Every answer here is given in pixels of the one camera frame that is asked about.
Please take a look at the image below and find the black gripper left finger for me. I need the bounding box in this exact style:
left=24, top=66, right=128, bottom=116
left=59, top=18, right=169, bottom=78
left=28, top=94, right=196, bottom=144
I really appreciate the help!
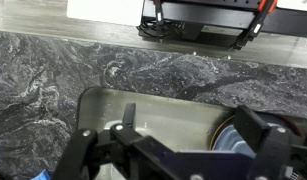
left=52, top=102, right=145, bottom=180

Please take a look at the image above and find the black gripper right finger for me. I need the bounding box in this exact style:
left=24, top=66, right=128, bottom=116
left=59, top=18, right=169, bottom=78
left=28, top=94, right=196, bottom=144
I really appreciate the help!
left=233, top=105, right=294, bottom=180

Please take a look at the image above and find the blue sponge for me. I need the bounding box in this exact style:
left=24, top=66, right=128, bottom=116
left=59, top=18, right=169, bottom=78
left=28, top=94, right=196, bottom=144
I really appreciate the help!
left=30, top=168, right=53, bottom=180

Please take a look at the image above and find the stainless steel sink basin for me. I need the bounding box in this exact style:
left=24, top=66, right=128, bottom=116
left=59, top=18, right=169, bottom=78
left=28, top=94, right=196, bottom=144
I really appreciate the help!
left=76, top=86, right=307, bottom=180

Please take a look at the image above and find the white box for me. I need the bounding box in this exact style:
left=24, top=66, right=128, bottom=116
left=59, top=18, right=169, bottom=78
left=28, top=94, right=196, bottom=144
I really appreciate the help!
left=66, top=0, right=146, bottom=27

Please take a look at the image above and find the long black cable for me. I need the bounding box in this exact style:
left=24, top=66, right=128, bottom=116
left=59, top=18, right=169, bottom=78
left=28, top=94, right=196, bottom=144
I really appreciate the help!
left=137, top=17, right=185, bottom=39

